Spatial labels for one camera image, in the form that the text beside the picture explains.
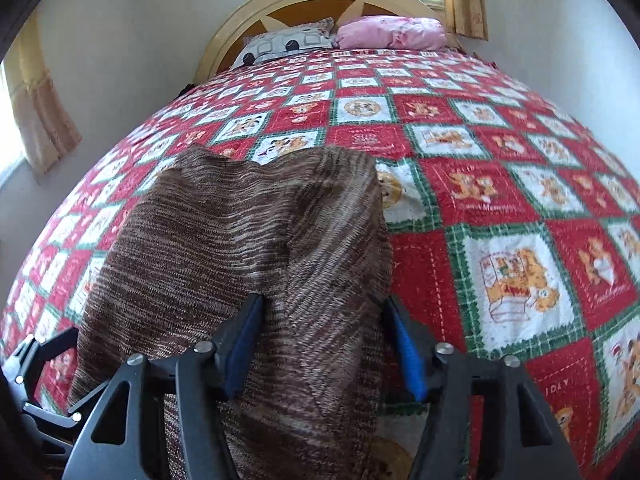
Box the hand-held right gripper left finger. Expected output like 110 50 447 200
62 293 266 480

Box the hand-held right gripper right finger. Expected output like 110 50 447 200
381 294 581 480

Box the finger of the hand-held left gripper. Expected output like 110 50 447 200
2 327 80 396
20 395 108 461

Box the red checkered printed blanket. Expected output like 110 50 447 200
0 47 640 480

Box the white pillow with black dots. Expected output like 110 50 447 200
231 16 336 68

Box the pink pillow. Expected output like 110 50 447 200
332 16 447 52

